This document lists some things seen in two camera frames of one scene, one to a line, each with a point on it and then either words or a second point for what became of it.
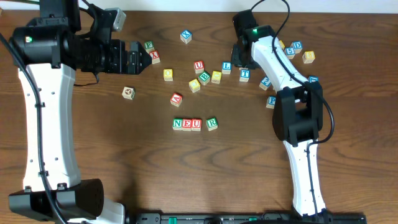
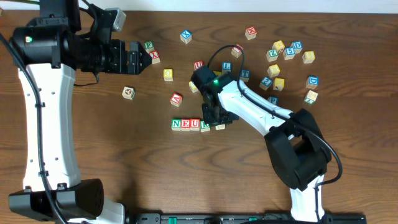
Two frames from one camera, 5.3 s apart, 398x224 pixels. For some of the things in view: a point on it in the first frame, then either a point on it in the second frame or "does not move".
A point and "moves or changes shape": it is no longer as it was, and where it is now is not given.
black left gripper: (132, 58) does not move
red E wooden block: (186, 124) does not move
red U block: (196, 124) does not move
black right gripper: (236, 57) → (217, 115)
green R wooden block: (212, 124) moves or changes shape
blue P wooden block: (270, 102) does not move
